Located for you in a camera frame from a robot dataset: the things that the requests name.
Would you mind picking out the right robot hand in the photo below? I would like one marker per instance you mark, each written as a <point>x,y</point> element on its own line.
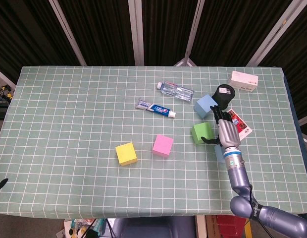
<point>227,134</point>

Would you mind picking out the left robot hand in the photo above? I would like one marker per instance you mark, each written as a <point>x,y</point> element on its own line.
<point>0,184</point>

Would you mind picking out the light blue foam cube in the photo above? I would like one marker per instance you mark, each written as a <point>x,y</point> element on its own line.
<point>220,154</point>
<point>204,106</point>

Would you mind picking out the green foam cube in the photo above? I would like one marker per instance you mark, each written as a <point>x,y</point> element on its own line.
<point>201,132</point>

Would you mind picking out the pink foam cube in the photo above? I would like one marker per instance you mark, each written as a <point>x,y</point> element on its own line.
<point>163,146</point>

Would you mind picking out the yellow foam cube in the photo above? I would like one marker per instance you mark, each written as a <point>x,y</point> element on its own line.
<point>126,153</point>

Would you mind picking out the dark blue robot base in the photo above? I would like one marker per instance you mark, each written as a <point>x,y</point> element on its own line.
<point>153,229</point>

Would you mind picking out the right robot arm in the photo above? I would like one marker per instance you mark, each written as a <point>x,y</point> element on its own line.
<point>239,178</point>

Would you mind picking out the black mesh pen holder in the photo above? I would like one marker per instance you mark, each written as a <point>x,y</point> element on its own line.
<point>224,99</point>

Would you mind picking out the white cardboard box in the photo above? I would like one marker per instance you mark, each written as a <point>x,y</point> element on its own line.
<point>242,81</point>

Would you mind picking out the clear plastic water bottle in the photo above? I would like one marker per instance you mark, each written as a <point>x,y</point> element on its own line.
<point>177,92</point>

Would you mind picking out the blue white toothpaste tube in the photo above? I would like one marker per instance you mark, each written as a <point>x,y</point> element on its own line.
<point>156,108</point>

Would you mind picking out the teal white plastic bag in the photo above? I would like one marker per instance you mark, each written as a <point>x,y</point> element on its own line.
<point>80,226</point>

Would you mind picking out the red plastic crate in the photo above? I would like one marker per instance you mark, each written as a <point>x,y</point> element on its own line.
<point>230,226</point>

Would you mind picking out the brown cardboard box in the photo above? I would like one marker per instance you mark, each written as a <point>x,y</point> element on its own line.
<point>211,228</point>

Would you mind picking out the white table leg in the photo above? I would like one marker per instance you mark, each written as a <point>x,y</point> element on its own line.
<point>200,226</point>

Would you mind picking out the green checkered tablecloth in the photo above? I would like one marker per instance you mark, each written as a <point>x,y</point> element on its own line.
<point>81,124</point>

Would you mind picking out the white frame post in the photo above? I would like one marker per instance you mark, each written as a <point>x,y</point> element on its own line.
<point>67,32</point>
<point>136,32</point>
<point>195,29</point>
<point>5,78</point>
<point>274,32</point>
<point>305,120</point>

